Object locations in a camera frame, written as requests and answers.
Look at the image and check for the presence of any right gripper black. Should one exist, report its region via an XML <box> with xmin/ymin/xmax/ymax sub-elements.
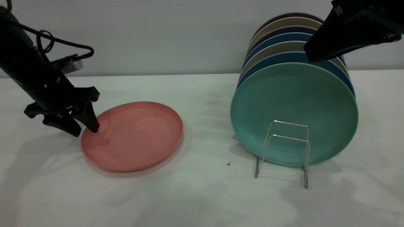
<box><xmin>304</xmin><ymin>0</ymin><xmax>404</xmax><ymax>62</ymax></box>

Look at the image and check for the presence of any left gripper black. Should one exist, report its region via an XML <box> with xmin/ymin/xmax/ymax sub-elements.
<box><xmin>18</xmin><ymin>70</ymin><xmax>100</xmax><ymax>138</ymax></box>

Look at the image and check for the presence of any pink round plate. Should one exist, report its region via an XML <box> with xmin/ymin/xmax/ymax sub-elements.
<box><xmin>81</xmin><ymin>101</ymin><xmax>184</xmax><ymax>173</ymax></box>

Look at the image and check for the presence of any dark purple plate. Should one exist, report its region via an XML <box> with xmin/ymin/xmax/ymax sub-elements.
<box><xmin>252</xmin><ymin>12</ymin><xmax>325</xmax><ymax>35</ymax></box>

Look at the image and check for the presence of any beige plate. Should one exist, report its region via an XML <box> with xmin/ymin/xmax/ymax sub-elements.
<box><xmin>239</xmin><ymin>40</ymin><xmax>350</xmax><ymax>79</ymax></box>
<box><xmin>248</xmin><ymin>16</ymin><xmax>324</xmax><ymax>44</ymax></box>

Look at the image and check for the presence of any dark blue plate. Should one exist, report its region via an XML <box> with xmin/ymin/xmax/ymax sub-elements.
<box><xmin>241</xmin><ymin>32</ymin><xmax>348</xmax><ymax>68</ymax></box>

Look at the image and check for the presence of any bright blue plate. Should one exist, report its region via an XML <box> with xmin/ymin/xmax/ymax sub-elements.
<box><xmin>237</xmin><ymin>51</ymin><xmax>356</xmax><ymax>95</ymax></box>

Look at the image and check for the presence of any teal green plate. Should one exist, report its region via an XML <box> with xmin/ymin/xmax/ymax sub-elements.
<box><xmin>230</xmin><ymin>62</ymin><xmax>359</xmax><ymax>167</ymax></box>

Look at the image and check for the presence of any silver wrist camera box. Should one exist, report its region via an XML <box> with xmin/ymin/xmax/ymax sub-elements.
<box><xmin>52</xmin><ymin>54</ymin><xmax>84</xmax><ymax>75</ymax></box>

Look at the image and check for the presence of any black cable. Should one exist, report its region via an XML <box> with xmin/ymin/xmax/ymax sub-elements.
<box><xmin>5</xmin><ymin>0</ymin><xmax>95</xmax><ymax>62</ymax></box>

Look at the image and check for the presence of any metal wire plate rack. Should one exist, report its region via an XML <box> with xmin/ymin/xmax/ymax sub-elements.
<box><xmin>255</xmin><ymin>120</ymin><xmax>312</xmax><ymax>189</ymax></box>

